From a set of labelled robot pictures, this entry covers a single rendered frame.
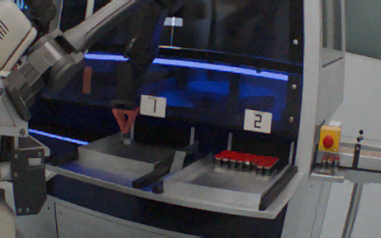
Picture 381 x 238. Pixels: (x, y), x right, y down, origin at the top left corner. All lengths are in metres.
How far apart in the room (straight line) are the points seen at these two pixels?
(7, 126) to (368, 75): 5.57
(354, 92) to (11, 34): 5.49
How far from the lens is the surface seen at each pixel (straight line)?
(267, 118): 1.81
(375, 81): 6.36
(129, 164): 1.71
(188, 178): 1.67
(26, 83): 1.06
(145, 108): 1.95
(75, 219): 2.22
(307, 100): 1.78
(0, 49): 1.18
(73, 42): 1.14
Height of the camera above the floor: 1.37
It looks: 11 degrees down
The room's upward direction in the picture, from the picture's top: 4 degrees clockwise
